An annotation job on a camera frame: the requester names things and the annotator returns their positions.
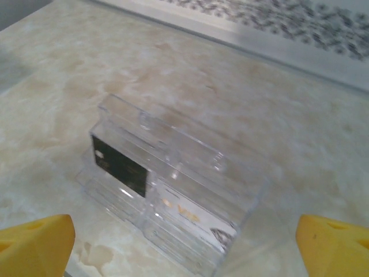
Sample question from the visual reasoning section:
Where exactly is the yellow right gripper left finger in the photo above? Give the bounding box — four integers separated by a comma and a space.
0, 214, 76, 277

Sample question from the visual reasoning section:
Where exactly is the black credit card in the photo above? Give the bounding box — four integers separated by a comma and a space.
91, 134, 150, 199

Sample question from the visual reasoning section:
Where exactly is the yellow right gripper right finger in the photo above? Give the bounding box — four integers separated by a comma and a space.
295, 214, 369, 277

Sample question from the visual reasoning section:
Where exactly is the clear acrylic card stand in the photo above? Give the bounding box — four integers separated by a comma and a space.
75, 93, 270, 277

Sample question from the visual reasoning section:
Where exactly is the silver VIP card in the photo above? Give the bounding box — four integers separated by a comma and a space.
154, 184, 239, 254

